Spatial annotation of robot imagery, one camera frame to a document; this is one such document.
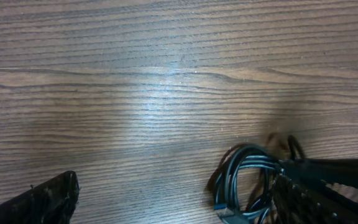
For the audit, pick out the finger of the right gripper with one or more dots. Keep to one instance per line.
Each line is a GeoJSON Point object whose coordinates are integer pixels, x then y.
{"type": "Point", "coordinates": [315, 174]}

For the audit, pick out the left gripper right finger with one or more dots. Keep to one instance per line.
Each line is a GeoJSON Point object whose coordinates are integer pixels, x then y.
{"type": "Point", "coordinates": [296, 203]}

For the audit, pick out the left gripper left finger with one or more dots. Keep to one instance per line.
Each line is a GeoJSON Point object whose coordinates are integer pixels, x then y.
{"type": "Point", "coordinates": [53, 201]}

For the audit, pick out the black USB-A to C cable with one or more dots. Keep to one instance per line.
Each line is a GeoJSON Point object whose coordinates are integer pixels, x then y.
{"type": "Point", "coordinates": [224, 185]}

